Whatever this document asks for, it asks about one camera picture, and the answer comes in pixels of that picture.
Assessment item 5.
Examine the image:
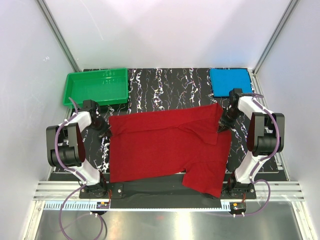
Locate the purple cable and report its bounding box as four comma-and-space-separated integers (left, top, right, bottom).
217, 93, 280, 216
53, 97, 107, 240

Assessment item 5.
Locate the small connector board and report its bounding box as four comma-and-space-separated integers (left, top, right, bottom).
230, 202, 247, 213
96, 201, 110, 209

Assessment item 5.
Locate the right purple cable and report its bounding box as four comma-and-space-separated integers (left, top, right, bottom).
217, 93, 280, 216

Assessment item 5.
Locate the left aluminium corner post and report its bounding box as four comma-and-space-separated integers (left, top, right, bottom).
35, 0, 82, 72

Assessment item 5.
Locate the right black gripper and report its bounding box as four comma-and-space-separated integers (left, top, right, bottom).
217, 108, 243, 134

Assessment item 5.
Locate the left small connector board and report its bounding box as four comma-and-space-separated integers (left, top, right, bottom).
96, 201, 110, 209

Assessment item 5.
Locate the aluminium corner post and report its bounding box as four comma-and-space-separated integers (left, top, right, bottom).
252, 0, 301, 76
35, 0, 82, 72

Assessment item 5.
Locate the folded blue t shirt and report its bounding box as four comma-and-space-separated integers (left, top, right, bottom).
209, 68, 253, 97

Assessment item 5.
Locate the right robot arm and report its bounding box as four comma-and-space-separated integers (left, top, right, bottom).
217, 88, 285, 199

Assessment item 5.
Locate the right aluminium corner post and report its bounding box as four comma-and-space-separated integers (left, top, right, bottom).
252, 0, 301, 76

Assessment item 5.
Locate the green plastic tray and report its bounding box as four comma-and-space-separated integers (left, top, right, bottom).
62, 68, 129, 108

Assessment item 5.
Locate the right small connector board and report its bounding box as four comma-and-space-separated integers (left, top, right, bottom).
230, 202, 247, 213

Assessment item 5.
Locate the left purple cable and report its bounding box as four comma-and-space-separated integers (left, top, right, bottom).
53, 97, 107, 240

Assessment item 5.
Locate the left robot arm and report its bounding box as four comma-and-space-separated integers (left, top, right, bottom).
46, 99, 112, 198

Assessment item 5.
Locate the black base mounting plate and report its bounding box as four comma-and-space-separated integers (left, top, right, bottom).
79, 173, 256, 211

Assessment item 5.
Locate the red t shirt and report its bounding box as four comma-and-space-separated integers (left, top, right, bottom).
109, 103, 232, 198

